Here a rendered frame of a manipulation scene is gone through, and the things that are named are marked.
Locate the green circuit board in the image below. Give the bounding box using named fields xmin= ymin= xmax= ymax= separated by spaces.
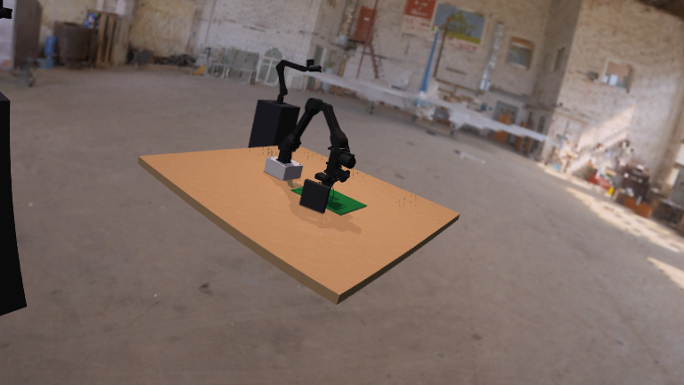
xmin=291 ymin=187 xmax=367 ymax=216

